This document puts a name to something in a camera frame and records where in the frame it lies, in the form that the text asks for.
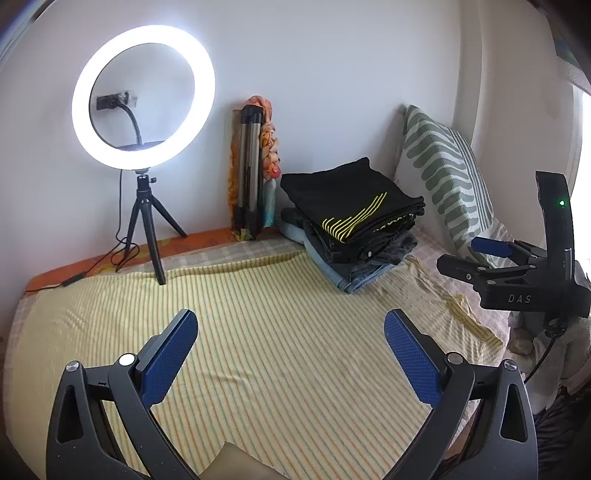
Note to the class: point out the black mini tripod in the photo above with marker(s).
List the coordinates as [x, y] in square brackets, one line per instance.
[147, 207]

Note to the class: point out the green patterned white pillow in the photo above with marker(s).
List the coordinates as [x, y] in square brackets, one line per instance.
[438, 175]

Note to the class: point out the pale checked bed sheet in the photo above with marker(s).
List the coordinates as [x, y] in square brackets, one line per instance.
[461, 300]

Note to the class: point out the folded tripod with orange cloth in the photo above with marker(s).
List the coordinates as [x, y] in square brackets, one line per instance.
[270, 143]

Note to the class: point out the black buttoned folded garment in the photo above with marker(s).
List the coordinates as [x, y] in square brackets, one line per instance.
[351, 251]

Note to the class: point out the grey knit folded garment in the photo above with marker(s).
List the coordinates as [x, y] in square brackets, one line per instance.
[401, 249]

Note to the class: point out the silver folded tripod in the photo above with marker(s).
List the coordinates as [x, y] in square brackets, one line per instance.
[249, 161]

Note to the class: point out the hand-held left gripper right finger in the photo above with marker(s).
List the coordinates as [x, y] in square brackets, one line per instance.
[413, 364]

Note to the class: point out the yellow striped blanket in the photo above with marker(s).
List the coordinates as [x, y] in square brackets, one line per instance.
[277, 346]

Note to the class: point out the black pants yellow print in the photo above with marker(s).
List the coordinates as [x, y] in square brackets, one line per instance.
[341, 194]

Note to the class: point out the wall power outlet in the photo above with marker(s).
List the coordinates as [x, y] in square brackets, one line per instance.
[108, 101]

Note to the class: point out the blue folded jeans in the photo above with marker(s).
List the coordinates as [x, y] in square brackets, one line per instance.
[355, 279]

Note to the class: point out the orange bed sheet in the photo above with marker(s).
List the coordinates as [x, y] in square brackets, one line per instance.
[194, 240]

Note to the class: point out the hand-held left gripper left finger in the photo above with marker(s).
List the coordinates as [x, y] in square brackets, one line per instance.
[168, 355]

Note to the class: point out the tan flat object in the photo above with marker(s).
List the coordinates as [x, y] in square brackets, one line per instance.
[235, 461]

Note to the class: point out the person's dark striped garment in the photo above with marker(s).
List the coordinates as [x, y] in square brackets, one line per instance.
[549, 429]

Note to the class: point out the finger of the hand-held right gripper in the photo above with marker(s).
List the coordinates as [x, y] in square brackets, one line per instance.
[491, 247]
[461, 267]

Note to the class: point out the pale cloth pile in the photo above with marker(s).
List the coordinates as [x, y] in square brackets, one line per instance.
[577, 350]

